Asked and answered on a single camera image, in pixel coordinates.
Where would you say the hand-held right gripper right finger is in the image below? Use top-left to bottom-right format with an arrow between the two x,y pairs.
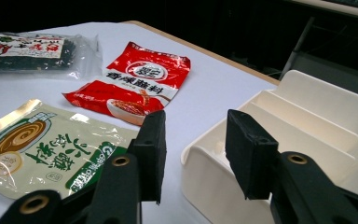
225,109 -> 281,200

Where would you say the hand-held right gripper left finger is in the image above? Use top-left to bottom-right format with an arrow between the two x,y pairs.
127,110 -> 167,204

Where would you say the white divided storage box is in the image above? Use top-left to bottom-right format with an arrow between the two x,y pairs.
180,69 -> 358,224

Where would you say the red and white seasoning packet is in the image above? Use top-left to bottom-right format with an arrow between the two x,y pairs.
62,41 -> 191,127

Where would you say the beige and green sauce packet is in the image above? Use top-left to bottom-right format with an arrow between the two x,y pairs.
0,98 -> 139,200

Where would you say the grey metal stand leg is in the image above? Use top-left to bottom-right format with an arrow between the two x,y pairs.
279,17 -> 316,80

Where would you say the grey low panel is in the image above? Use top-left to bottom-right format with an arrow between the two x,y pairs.
288,51 -> 358,101

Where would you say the clear bag of dark dried food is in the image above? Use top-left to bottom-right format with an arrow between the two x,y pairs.
0,22 -> 103,80

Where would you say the light wooden desk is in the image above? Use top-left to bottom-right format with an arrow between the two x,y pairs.
287,0 -> 358,21

